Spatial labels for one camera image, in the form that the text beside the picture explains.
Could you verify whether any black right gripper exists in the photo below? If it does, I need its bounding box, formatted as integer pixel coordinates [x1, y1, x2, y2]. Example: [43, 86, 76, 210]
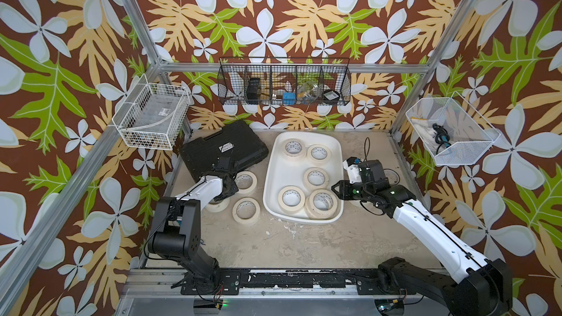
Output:
[328, 178, 375, 203]

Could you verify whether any cream tape roll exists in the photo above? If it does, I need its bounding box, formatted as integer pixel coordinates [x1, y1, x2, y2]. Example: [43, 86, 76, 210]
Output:
[307, 144, 332, 165]
[204, 198, 231, 213]
[235, 171, 258, 195]
[232, 197, 261, 227]
[304, 190, 338, 219]
[303, 168, 330, 192]
[277, 186, 306, 214]
[282, 138, 307, 161]

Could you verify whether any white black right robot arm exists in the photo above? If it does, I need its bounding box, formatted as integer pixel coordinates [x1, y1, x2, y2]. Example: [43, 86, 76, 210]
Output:
[332, 157, 513, 315]

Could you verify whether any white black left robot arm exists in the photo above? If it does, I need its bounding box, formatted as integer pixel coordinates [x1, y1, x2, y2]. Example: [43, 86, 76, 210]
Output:
[145, 157, 239, 294]

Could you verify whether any white plastic storage box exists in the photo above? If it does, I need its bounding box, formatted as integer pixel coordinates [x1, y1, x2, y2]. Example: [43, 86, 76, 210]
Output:
[263, 132, 344, 225]

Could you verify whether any black plastic tool case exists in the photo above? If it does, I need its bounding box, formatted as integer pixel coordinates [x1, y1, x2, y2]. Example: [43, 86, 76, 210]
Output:
[179, 120, 269, 178]

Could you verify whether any white mesh basket right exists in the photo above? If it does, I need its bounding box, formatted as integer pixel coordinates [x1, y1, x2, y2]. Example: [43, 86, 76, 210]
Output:
[406, 92, 501, 167]

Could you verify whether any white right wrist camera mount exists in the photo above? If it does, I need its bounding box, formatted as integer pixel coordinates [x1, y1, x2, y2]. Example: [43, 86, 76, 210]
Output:
[342, 157, 362, 184]

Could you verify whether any white wire basket left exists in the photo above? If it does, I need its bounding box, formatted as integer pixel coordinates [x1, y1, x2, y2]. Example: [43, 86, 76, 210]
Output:
[115, 75, 191, 151]

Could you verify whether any black wire basket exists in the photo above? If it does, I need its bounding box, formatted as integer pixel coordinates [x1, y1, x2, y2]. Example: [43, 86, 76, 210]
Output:
[217, 56, 351, 106]

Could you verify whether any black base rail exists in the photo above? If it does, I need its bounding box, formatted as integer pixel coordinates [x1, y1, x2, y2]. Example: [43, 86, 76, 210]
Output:
[171, 268, 416, 298]

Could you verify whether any aluminium frame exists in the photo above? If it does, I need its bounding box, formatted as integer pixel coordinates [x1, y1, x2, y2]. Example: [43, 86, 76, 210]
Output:
[0, 0, 501, 316]

